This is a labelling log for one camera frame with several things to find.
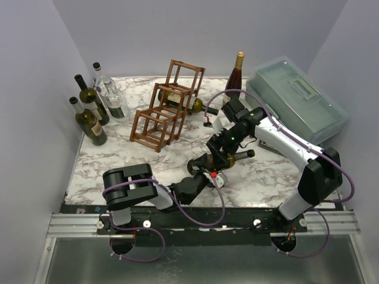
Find green bottle rack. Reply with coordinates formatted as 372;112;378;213
187;150;255;172
158;89;219;115

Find dark bottle gold foil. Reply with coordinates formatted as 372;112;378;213
223;51;245;105

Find clear bottle dark label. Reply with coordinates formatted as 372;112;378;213
104;79;130;122

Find clear wine bottle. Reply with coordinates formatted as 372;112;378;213
92;62;115;100

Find green bottle white label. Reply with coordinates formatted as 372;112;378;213
74;74;110;126

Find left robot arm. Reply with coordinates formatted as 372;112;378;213
102;163;227;234

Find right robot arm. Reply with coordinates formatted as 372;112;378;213
207;99;343;232

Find brown wooden wine rack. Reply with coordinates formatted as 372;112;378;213
130;59;205;153

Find dark metal crank tool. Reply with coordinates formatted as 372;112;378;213
258;140;281;154

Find translucent green plastic toolbox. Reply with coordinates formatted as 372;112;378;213
246;56;348;145

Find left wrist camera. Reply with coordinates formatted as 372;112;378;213
210;171;228;188

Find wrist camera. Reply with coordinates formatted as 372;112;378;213
203;116;223;136
210;171;228;188

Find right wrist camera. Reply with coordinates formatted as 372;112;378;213
203;116;223;136

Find black front mounting rail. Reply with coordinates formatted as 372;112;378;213
60;205;307;247

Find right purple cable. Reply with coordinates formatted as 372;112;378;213
204;89;356;258

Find purple cable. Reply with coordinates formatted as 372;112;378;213
102;177;226;263
204;89;356;258

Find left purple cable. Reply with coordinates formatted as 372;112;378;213
102;177;226;263

